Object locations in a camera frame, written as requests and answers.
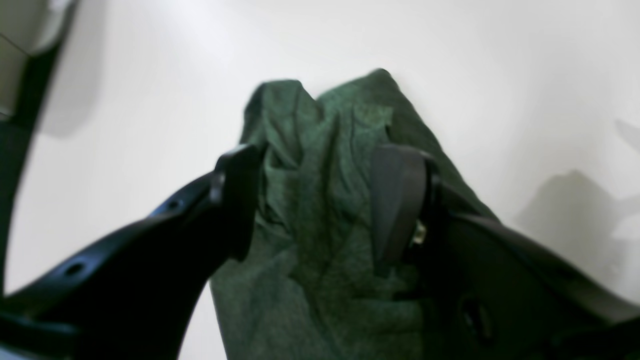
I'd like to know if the grey plastic bin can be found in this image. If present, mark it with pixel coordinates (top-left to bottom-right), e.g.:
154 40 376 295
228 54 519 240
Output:
0 0 76 122

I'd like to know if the dark green long-sleeve shirt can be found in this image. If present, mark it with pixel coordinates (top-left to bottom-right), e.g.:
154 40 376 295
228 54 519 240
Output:
210 69 495 360

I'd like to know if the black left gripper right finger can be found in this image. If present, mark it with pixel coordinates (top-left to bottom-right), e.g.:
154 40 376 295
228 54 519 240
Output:
370 145 639 360

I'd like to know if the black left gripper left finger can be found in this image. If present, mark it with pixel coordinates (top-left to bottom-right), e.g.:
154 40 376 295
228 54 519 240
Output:
1 144 260 360

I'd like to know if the black cloth beside table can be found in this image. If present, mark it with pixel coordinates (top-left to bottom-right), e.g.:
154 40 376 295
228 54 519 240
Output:
0 30 69 296

